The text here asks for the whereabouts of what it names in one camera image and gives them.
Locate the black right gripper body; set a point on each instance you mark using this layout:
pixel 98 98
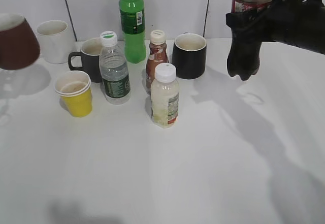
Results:
pixel 295 23

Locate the brown sauce bottle cream cap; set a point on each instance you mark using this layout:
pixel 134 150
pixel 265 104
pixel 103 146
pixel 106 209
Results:
pixel 157 55

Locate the white ceramic mug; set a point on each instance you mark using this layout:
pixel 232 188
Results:
pixel 56 41

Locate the cola bottle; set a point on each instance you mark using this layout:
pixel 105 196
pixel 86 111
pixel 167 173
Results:
pixel 243 59

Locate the milky drink bottle white cap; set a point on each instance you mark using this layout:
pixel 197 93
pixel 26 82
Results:
pixel 164 95

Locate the clear water bottle green label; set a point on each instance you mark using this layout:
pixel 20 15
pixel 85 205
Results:
pixel 114 70

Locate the black right gripper finger cola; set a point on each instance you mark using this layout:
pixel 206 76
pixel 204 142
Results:
pixel 249 30

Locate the yellow paper cup stack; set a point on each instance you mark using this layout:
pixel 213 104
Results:
pixel 74 90

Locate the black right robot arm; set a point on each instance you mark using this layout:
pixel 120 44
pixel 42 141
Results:
pixel 295 23

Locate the green soda bottle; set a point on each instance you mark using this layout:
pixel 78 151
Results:
pixel 132 18

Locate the dark grey ceramic mug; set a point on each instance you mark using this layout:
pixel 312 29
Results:
pixel 89 52

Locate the black handleless mug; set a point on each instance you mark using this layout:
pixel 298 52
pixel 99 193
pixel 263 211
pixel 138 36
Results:
pixel 189 55

